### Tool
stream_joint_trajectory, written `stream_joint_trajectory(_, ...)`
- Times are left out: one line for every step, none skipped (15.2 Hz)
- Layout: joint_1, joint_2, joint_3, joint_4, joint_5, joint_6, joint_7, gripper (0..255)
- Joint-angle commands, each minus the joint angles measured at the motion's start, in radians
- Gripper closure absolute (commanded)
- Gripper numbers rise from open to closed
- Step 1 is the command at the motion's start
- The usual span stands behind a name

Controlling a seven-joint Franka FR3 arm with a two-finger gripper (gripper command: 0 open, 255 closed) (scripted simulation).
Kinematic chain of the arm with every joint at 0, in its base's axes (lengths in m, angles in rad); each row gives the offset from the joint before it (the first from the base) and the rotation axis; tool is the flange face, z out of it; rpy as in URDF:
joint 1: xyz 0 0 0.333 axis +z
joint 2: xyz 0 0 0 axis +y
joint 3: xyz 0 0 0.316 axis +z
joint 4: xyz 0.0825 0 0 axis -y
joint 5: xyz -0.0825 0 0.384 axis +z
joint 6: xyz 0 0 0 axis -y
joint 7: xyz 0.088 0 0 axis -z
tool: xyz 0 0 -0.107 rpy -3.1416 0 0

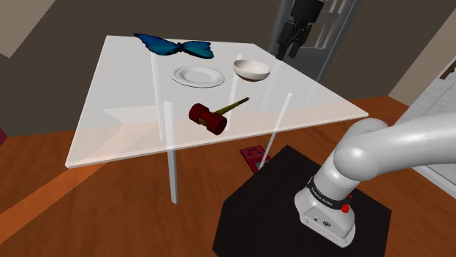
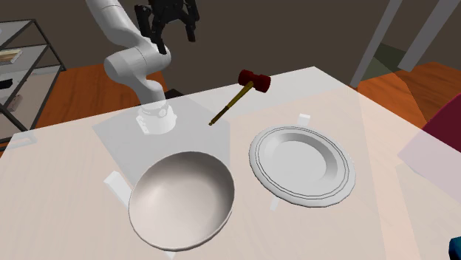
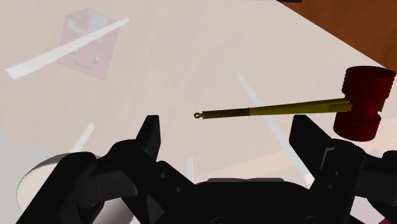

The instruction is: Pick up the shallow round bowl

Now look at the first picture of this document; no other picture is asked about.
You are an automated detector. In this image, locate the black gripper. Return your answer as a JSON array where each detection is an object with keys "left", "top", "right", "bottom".
[{"left": 275, "top": 0, "right": 324, "bottom": 61}]

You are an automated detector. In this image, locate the glass table with white legs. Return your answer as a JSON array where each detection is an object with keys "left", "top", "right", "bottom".
[{"left": 65, "top": 34, "right": 370, "bottom": 206}]

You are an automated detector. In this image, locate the blue butterfly figure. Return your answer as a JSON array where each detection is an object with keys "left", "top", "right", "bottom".
[{"left": 134, "top": 33, "right": 215, "bottom": 60}]

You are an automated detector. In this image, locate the white plate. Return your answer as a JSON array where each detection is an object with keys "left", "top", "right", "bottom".
[{"left": 170, "top": 64, "right": 226, "bottom": 89}]

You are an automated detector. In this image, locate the red wooden mallet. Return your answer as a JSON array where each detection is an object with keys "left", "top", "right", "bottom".
[{"left": 189, "top": 96, "right": 250, "bottom": 136}]

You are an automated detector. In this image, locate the white panelled furniture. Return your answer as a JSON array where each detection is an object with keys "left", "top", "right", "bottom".
[{"left": 392, "top": 55, "right": 456, "bottom": 200}]

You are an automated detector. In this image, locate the red flat box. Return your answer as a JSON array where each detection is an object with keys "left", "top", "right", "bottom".
[{"left": 239, "top": 145, "right": 272, "bottom": 174}]

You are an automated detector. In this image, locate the grey door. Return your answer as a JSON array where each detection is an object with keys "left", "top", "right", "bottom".
[{"left": 268, "top": 0, "right": 362, "bottom": 83}]

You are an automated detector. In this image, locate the white bowl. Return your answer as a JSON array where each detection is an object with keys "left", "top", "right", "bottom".
[{"left": 233, "top": 59, "right": 272, "bottom": 83}]

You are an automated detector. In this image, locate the black robot stand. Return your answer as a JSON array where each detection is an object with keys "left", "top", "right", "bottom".
[{"left": 212, "top": 145, "right": 392, "bottom": 257}]

